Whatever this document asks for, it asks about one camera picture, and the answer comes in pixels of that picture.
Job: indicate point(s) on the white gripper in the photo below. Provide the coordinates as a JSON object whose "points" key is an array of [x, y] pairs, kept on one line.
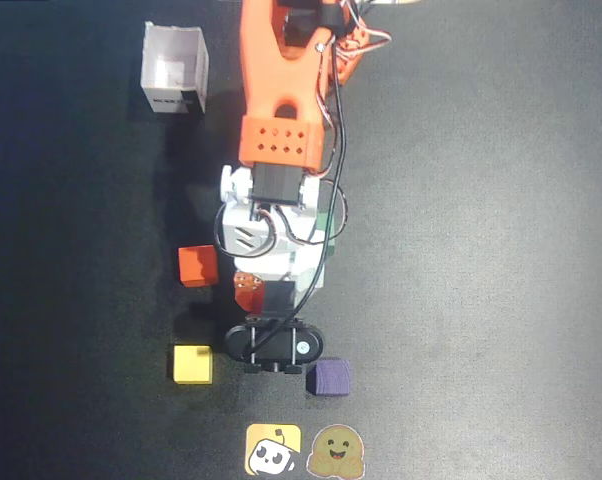
{"points": [[279, 296]]}

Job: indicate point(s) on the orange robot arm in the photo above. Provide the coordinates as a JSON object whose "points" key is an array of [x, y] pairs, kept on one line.
{"points": [[276, 75]]}

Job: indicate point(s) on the green wooden cube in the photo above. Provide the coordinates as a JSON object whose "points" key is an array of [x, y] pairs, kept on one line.
{"points": [[329, 235]]}

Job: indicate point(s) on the orange wooden cube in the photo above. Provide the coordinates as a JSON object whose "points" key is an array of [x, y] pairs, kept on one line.
{"points": [[198, 265]]}

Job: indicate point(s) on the purple wooden cube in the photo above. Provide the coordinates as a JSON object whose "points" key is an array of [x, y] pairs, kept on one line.
{"points": [[331, 377]]}

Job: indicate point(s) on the yellow wooden cube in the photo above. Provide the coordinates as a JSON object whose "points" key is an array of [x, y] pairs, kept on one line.
{"points": [[193, 364]]}

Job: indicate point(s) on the yellow robot sticker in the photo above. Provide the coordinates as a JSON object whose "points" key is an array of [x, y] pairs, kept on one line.
{"points": [[272, 449]]}

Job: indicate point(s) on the hugging face emoji sticker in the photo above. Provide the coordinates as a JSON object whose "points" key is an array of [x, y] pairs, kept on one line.
{"points": [[336, 451]]}

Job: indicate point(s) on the black table mat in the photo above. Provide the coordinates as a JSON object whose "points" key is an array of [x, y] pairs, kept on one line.
{"points": [[481, 250]]}

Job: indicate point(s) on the white open cardboard box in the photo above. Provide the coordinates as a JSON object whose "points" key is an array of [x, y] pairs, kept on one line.
{"points": [[173, 65]]}

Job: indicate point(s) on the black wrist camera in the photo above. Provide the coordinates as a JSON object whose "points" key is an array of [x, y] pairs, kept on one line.
{"points": [[276, 347]]}

